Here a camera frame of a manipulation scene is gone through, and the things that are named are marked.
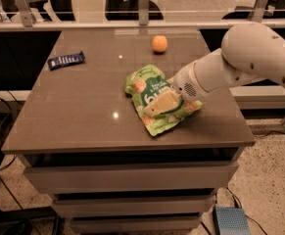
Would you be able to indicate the green rice chip bag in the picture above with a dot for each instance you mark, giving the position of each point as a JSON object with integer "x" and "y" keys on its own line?
{"x": 144, "y": 86}

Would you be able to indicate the blue rxbar blueberry bar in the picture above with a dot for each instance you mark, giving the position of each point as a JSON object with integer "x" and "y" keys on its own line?
{"x": 66, "y": 61}

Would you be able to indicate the orange round fruit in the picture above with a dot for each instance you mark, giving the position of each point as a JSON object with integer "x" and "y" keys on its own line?
{"x": 159, "y": 43}

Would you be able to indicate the black office chair centre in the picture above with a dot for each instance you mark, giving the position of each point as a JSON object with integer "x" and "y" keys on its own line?
{"x": 121, "y": 10}

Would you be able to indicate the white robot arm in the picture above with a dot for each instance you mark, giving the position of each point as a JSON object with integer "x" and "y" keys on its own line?
{"x": 249, "y": 51}

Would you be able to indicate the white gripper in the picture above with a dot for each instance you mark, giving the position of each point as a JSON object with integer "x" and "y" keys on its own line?
{"x": 184, "y": 82}

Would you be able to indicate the blue perforated box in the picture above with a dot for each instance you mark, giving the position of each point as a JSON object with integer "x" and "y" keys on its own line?
{"x": 230, "y": 221}

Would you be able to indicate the grey drawer cabinet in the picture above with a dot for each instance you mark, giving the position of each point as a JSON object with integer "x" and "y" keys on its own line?
{"x": 83, "y": 144}

